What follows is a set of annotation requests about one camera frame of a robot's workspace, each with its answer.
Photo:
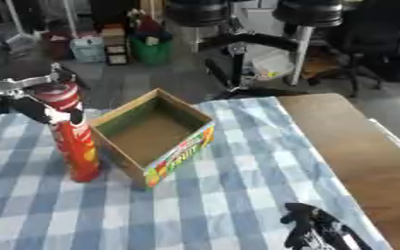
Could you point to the open cardboard box green inside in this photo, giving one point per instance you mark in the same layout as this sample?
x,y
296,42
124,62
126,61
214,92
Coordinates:
x,y
152,136

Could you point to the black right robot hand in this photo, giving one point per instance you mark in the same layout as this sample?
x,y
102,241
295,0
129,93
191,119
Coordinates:
x,y
311,224

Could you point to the stack of small boxes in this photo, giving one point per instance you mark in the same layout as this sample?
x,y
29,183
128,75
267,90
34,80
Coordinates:
x,y
116,45

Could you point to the dark red bin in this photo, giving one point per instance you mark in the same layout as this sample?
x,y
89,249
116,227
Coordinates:
x,y
56,45

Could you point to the black office chair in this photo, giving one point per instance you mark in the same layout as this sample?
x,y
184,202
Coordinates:
x,y
374,39

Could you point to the pale teal bag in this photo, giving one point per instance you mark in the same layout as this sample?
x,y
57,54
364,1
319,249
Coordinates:
x,y
88,49

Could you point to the green bag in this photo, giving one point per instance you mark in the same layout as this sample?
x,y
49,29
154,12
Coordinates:
x,y
152,52

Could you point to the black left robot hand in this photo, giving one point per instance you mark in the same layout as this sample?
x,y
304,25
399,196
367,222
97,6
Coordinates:
x,y
36,110

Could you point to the red cylindrical can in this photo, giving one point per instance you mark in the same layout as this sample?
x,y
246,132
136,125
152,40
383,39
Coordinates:
x,y
78,146

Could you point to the white pole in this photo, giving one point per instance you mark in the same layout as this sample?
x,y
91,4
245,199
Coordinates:
x,y
300,55

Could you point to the white plastic bag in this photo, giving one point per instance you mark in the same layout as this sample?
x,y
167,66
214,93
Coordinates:
x,y
272,65

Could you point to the black round stool seat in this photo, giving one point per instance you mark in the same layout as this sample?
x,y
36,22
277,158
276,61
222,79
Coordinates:
x,y
308,13
197,13

